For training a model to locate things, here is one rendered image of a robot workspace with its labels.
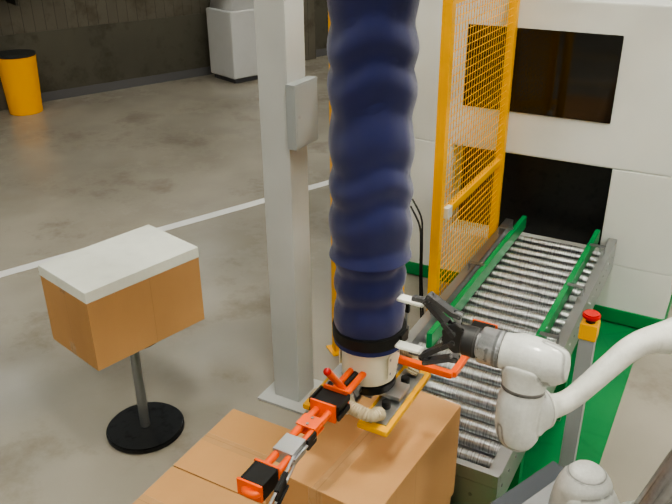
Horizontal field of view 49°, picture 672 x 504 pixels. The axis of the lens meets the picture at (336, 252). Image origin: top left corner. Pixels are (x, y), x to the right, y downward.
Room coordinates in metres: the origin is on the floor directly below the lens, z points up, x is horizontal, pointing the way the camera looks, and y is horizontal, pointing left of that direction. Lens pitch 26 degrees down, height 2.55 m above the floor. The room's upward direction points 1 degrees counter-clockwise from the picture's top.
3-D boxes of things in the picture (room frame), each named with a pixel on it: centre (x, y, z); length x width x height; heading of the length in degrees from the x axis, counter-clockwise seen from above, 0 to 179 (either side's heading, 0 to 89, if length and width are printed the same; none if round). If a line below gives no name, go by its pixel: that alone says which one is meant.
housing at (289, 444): (1.52, 0.13, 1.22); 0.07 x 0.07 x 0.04; 61
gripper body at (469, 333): (1.52, -0.30, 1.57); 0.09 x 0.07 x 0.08; 61
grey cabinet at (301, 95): (3.35, 0.15, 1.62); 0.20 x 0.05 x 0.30; 151
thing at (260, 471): (1.41, 0.20, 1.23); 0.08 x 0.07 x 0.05; 151
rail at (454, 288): (3.43, -0.57, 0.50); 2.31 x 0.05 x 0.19; 151
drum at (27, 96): (9.33, 3.94, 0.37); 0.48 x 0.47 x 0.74; 127
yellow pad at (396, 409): (1.88, -0.18, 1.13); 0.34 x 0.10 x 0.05; 151
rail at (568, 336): (3.11, -1.14, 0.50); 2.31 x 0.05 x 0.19; 151
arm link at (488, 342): (1.48, -0.37, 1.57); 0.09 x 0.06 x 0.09; 151
